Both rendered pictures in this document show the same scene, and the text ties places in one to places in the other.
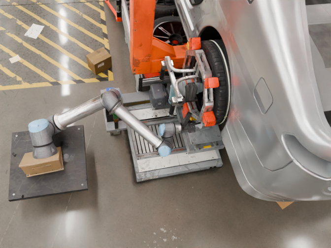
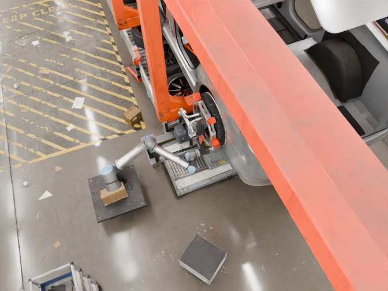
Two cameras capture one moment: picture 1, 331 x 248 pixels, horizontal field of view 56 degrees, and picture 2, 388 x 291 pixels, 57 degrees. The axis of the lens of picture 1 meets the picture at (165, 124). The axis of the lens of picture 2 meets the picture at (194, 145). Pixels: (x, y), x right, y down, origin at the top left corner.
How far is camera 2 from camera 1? 1.74 m
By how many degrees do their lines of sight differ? 2
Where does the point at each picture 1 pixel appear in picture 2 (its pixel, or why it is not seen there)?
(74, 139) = (130, 175)
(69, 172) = (131, 197)
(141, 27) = (160, 93)
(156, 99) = (180, 135)
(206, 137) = (220, 155)
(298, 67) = not seen: hidden behind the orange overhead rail
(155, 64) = (174, 112)
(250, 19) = not seen: hidden behind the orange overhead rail
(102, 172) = (153, 195)
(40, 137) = (110, 176)
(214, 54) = (209, 102)
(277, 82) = not seen: hidden behind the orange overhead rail
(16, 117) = (83, 169)
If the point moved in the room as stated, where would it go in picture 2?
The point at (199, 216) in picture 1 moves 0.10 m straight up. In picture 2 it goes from (226, 211) to (226, 208)
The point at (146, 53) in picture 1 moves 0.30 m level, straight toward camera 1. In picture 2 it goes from (166, 107) to (169, 127)
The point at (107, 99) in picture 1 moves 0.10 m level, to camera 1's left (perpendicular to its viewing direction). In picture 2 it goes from (148, 144) to (140, 144)
